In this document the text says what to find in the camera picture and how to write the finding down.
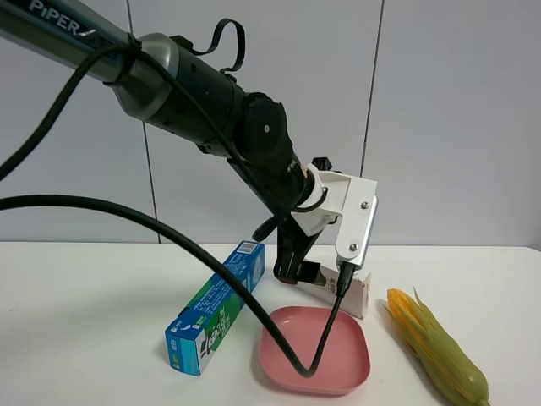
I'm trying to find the pink square plate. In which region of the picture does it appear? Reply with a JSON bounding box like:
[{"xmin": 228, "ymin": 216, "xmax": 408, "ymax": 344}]
[{"xmin": 259, "ymin": 306, "xmax": 370, "ymax": 396}]

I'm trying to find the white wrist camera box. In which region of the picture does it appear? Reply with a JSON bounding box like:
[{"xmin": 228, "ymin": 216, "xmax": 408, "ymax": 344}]
[{"xmin": 292, "ymin": 164, "xmax": 378, "ymax": 271}]

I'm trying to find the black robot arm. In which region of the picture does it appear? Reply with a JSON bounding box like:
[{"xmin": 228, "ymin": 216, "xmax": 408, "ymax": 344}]
[{"xmin": 1, "ymin": 1, "xmax": 331, "ymax": 286}]

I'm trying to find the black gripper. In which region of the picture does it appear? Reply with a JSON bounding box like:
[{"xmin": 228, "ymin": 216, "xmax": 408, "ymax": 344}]
[{"xmin": 252, "ymin": 210, "xmax": 338, "ymax": 286}]

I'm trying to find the blue green toothpaste box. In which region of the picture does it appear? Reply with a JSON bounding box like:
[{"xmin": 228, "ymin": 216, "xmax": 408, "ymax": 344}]
[{"xmin": 165, "ymin": 241, "xmax": 265, "ymax": 376}]

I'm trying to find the black camera cable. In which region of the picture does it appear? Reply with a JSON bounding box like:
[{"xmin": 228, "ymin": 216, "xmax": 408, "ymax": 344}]
[{"xmin": 0, "ymin": 195, "xmax": 355, "ymax": 378}]

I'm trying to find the corn cob with husk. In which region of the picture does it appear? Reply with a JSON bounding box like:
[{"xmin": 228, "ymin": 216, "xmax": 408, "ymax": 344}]
[{"xmin": 385, "ymin": 288, "xmax": 489, "ymax": 405}]

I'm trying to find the white cardboard box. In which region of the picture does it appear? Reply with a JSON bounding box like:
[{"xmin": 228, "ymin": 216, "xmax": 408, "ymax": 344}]
[{"xmin": 304, "ymin": 266, "xmax": 371, "ymax": 320}]

